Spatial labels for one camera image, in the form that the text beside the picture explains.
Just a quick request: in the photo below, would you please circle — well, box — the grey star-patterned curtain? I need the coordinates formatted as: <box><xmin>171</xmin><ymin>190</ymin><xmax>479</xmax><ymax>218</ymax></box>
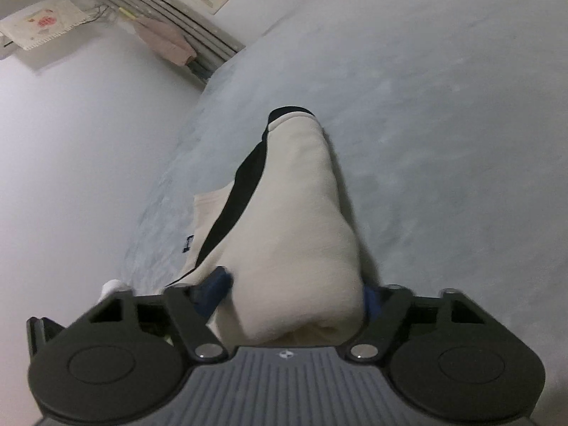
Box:
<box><xmin>66</xmin><ymin>0</ymin><xmax>247</xmax><ymax>83</ymax></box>

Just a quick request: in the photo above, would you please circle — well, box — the grey bed blanket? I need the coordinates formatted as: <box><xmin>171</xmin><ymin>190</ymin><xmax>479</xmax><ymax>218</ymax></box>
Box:
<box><xmin>120</xmin><ymin>0</ymin><xmax>568</xmax><ymax>426</ymax></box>

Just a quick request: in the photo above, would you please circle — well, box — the covered white air conditioner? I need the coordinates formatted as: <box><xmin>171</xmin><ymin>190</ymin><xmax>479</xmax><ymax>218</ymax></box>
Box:
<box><xmin>0</xmin><ymin>0</ymin><xmax>96</xmax><ymax>60</ymax></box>

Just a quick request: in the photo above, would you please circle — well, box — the white fluffy cloth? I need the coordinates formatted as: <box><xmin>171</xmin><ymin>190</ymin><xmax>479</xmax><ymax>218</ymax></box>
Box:
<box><xmin>100</xmin><ymin>279</ymin><xmax>134</xmax><ymax>305</ymax></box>

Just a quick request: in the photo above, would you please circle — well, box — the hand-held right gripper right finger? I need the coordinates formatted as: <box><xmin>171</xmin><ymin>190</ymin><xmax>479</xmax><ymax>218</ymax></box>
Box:
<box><xmin>345</xmin><ymin>286</ymin><xmax>486</xmax><ymax>361</ymax></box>

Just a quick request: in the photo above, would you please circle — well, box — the beige sweatshirt with black sleeves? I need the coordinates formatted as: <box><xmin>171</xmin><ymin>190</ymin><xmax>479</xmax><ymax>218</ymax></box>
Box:
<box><xmin>166</xmin><ymin>105</ymin><xmax>367</xmax><ymax>346</ymax></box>

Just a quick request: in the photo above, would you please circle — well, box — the pink hanging garment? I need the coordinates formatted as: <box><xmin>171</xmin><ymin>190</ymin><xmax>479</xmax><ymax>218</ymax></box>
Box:
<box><xmin>133</xmin><ymin>17</ymin><xmax>197</xmax><ymax>66</ymax></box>

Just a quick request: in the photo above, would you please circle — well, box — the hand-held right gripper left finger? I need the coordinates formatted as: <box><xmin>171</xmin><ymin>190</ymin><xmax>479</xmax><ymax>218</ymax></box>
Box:
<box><xmin>84</xmin><ymin>266</ymin><xmax>231</xmax><ymax>360</ymax></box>

